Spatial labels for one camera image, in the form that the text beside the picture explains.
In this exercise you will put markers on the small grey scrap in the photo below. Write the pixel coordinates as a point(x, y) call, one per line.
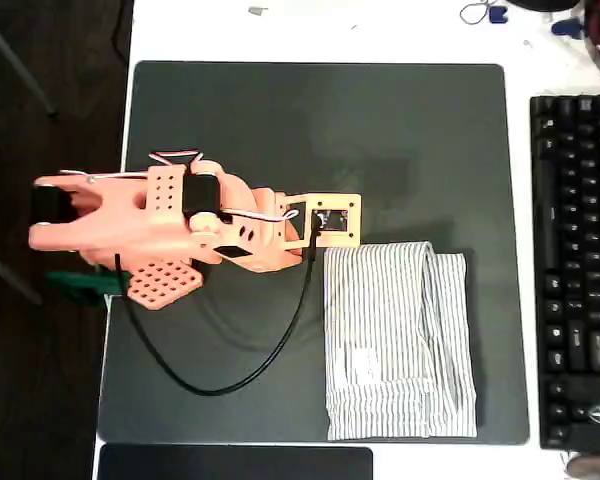
point(255, 9)

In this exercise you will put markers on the black computer keyboard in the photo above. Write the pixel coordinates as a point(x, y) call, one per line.
point(580, 250)

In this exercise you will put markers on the brown rounded object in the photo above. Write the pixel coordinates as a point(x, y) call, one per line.
point(595, 467)

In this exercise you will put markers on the orange robot arm with base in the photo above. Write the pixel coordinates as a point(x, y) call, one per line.
point(115, 220)

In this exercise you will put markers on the green table clamp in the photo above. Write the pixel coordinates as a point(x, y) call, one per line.
point(80, 282)

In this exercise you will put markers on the small blue plastic part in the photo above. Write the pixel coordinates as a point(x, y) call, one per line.
point(567, 27)
point(497, 16)

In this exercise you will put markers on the striped grey cloth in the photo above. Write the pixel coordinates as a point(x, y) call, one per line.
point(380, 310)

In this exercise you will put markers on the orange camera mount plate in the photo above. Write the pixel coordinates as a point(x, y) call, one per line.
point(355, 220)

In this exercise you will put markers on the black desk mat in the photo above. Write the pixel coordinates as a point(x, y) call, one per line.
point(230, 125)

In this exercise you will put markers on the black round object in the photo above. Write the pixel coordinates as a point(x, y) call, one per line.
point(545, 4)

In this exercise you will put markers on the black flat tablet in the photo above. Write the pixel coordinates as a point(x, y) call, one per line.
point(230, 465)

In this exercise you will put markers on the grey metal furniture leg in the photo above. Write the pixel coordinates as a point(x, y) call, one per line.
point(15, 60)
point(10, 275)

